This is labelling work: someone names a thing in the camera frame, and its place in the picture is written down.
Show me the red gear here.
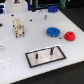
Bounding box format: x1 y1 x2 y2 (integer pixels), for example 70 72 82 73
64 31 76 41

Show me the right metal peg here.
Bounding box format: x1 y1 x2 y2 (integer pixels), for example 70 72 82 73
50 46 55 56

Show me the beige connector block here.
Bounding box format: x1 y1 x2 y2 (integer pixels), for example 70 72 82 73
13 18 24 37

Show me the blue object at table back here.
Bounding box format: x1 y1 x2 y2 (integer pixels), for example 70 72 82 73
48 6 58 13

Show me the black peg base plate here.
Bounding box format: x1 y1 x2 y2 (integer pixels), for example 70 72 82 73
26 46 66 68

